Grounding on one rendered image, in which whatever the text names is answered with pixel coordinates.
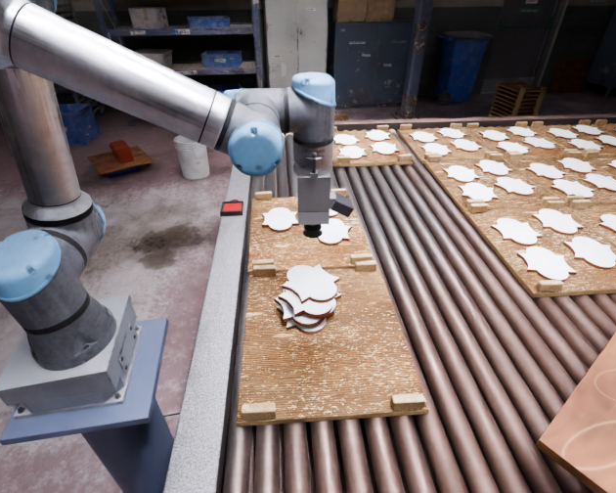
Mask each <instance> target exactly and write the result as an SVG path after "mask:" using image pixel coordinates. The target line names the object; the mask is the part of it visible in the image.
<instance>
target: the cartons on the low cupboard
mask: <svg viewBox="0 0 616 493"><path fill-rule="evenodd" d="M395 2H396V0H334V4H333V10H332V17H333V20H334V21H335V22H392V20H393V18H394V11H395Z"/></svg>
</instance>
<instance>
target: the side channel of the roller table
mask: <svg viewBox="0 0 616 493"><path fill-rule="evenodd" d="M585 119H586V120H588V119H589V120H591V123H590V125H591V124H593V123H595V122H596V121H597V120H598V119H607V120H608V121H607V124H608V123H612V124H616V114H583V115H543V116H503V117H464V118H424V119H385V120H344V121H335V122H334V126H336V127H337V131H344V130H347V131H353V130H357V131H362V130H364V129H365V130H367V131H369V130H372V129H374V130H377V126H378V125H388V126H389V127H388V130H389V129H394V130H395V131H396V132H397V129H400V125H401V124H411V125H412V129H417V128H420V129H425V128H430V129H432V128H445V127H447V128H450V125H451V123H461V124H462V127H465V128H466V126H467V124H468V123H479V126H478V127H480V126H482V127H488V126H492V127H497V126H501V127H505V126H510V127H513V126H515V123H516V122H517V121H527V122H528V124H527V126H531V125H532V122H535V121H542V122H543V123H544V124H543V125H544V126H549V125H558V124H560V125H566V124H570V125H574V124H578V123H579V121H580V120H585Z"/></svg>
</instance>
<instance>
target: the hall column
mask: <svg viewBox="0 0 616 493"><path fill-rule="evenodd" d="M433 1H434V0H417V2H416V8H415V15H414V22H413V29H412V35H411V42H410V49H409V56H408V62H407V69H406V77H405V83H404V90H403V97H402V103H401V109H400V113H397V111H396V112H395V113H392V114H391V115H392V116H393V117H395V118H396V119H419V116H418V117H416V116H415V111H416V105H417V99H418V89H419V83H420V77H421V71H422V65H423V59H424V53H425V47H426V41H427V35H428V30H429V24H430V19H431V13H432V7H433Z"/></svg>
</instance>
